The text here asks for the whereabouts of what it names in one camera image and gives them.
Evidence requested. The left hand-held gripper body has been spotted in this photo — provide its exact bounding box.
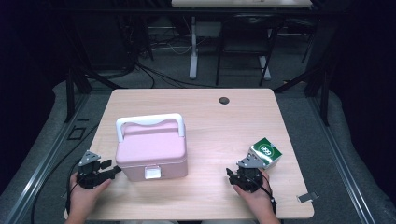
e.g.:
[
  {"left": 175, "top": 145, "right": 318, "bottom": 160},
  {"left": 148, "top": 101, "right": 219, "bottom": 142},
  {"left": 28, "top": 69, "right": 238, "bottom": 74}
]
[{"left": 76, "top": 150, "right": 110, "bottom": 189}]

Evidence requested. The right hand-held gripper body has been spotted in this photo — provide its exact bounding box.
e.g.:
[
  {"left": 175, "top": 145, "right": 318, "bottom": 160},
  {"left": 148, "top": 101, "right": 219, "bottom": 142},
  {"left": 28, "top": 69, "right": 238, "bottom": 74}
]
[{"left": 234, "top": 154, "right": 265, "bottom": 193}]

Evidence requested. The green and white carton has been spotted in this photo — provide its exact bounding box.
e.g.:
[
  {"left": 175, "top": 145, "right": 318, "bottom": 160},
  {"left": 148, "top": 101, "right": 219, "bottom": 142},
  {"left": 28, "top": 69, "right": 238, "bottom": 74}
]
[{"left": 247, "top": 137, "right": 283, "bottom": 171}]

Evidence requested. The pink storage box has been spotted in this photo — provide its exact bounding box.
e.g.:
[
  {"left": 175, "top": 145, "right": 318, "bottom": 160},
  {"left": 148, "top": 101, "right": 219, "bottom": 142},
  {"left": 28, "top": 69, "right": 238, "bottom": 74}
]
[{"left": 115, "top": 113, "right": 189, "bottom": 182}]

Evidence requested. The person's left hand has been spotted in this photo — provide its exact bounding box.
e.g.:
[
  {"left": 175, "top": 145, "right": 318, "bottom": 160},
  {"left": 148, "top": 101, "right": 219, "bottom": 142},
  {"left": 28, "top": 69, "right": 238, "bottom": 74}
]
[{"left": 68, "top": 173, "right": 112, "bottom": 218}]

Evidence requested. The person's right hand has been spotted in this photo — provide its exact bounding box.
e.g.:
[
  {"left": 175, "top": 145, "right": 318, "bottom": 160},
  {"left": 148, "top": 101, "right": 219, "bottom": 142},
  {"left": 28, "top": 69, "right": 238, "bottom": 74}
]
[{"left": 233, "top": 169, "right": 276, "bottom": 218}]

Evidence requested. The black metal stand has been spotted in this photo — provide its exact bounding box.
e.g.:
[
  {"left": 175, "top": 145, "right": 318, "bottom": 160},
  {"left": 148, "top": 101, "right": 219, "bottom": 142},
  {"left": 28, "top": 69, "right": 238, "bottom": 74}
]
[
  {"left": 274, "top": 15, "right": 331, "bottom": 127},
  {"left": 64, "top": 18, "right": 125, "bottom": 124}
]

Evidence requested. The white-legged desk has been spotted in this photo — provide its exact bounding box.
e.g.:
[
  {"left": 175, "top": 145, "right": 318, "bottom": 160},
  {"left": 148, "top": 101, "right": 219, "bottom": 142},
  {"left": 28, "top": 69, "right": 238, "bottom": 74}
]
[{"left": 171, "top": 0, "right": 312, "bottom": 81}]

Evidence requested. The black chair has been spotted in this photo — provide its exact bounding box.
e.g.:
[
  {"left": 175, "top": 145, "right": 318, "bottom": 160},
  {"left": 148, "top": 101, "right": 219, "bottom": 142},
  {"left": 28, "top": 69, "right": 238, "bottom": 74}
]
[{"left": 215, "top": 13, "right": 286, "bottom": 88}]

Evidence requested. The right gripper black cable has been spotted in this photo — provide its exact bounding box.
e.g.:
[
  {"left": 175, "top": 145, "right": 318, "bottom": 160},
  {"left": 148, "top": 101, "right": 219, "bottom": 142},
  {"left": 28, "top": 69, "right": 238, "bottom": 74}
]
[{"left": 260, "top": 172, "right": 277, "bottom": 216}]

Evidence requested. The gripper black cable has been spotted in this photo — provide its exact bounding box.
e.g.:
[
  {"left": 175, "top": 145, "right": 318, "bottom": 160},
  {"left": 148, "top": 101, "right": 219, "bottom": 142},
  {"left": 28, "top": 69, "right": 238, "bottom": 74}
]
[
  {"left": 64, "top": 158, "right": 82, "bottom": 217},
  {"left": 260, "top": 172, "right": 277, "bottom": 216}
]

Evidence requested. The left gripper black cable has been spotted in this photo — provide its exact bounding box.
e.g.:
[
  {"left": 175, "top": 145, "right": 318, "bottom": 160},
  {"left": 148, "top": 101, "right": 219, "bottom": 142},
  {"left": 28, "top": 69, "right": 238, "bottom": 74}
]
[{"left": 64, "top": 158, "right": 82, "bottom": 217}]

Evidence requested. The long black cable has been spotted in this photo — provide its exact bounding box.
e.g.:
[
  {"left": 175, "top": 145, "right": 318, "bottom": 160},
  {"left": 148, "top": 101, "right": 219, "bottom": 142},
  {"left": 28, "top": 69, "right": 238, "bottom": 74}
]
[{"left": 31, "top": 123, "right": 100, "bottom": 224}]

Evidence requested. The grey metal rail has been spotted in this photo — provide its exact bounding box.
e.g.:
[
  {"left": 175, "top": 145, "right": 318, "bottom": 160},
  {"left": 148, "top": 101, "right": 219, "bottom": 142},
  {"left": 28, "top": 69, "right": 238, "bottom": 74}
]
[
  {"left": 3, "top": 92, "right": 90, "bottom": 224},
  {"left": 306, "top": 92, "right": 377, "bottom": 224}
]

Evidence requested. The grey metal table bracket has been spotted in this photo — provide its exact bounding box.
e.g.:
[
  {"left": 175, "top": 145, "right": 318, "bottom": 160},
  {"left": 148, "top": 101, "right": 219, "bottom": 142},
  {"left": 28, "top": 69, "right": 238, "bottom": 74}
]
[{"left": 296, "top": 191, "right": 319, "bottom": 204}]

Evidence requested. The bundle of black cables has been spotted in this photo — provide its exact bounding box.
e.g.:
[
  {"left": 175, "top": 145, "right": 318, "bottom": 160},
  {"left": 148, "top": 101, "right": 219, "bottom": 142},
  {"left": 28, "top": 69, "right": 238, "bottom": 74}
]
[{"left": 136, "top": 62, "right": 219, "bottom": 90}]

